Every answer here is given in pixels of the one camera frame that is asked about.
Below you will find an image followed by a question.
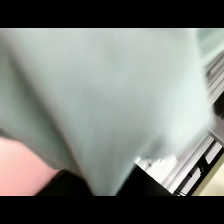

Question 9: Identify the silver frame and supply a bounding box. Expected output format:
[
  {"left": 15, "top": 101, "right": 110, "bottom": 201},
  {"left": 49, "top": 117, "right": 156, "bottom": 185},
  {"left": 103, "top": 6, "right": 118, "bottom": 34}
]
[{"left": 135, "top": 54, "right": 224, "bottom": 197}]

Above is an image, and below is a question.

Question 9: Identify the pale green T-shirt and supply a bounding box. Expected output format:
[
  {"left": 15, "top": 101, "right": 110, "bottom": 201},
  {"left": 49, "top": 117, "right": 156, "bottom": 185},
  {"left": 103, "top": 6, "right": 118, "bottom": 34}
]
[{"left": 0, "top": 28, "right": 214, "bottom": 197}]

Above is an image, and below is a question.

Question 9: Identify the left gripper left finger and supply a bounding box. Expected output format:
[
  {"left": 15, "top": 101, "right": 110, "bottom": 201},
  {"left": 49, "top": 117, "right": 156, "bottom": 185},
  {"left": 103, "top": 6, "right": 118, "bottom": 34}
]
[{"left": 35, "top": 169, "right": 95, "bottom": 197}]

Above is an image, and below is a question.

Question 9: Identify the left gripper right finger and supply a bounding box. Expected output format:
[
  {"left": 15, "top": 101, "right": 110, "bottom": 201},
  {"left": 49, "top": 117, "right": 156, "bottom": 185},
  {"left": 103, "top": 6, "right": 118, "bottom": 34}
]
[{"left": 115, "top": 163, "right": 172, "bottom": 197}]

